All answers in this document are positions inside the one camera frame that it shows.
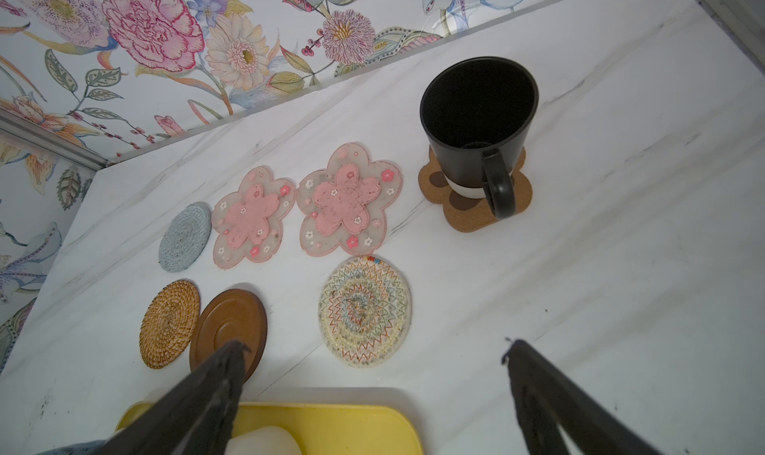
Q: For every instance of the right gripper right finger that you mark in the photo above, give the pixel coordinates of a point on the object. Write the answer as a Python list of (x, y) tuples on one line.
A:
[(548, 403)]

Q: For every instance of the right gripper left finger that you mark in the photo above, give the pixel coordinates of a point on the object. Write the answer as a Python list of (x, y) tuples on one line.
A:
[(196, 417)]

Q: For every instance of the woven rattan round coaster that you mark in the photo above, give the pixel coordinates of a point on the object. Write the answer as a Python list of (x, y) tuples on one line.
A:
[(168, 324)]

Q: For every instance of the brown wooden round coaster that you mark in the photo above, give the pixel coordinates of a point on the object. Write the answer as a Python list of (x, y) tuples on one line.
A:
[(233, 315)]

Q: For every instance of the grey round coaster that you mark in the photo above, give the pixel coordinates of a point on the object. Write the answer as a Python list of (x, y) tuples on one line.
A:
[(186, 238)]

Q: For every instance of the cork paw print coaster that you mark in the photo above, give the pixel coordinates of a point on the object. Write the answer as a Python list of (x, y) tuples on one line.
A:
[(464, 214)]

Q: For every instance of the colourful woven round coaster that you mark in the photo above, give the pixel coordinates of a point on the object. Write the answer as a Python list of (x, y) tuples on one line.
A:
[(365, 312)]

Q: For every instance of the black mug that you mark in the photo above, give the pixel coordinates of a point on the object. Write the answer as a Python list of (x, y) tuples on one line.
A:
[(477, 114)]

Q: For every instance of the pink flower coaster left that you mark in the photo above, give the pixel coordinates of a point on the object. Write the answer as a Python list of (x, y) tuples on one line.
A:
[(249, 221)]

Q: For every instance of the pink flower coaster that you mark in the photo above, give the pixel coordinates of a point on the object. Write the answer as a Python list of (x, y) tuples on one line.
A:
[(345, 203), (249, 221)]

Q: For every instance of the pink flower coaster right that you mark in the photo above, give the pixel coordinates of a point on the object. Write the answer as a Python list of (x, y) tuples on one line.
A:
[(345, 203)]

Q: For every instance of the red interior white mug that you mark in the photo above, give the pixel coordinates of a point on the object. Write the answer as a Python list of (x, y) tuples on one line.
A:
[(270, 440)]

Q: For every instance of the purple mug back row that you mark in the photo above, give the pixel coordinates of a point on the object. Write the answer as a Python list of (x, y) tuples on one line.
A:
[(84, 448)]

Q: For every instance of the yellow tray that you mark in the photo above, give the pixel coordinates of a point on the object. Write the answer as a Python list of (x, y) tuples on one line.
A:
[(323, 428)]

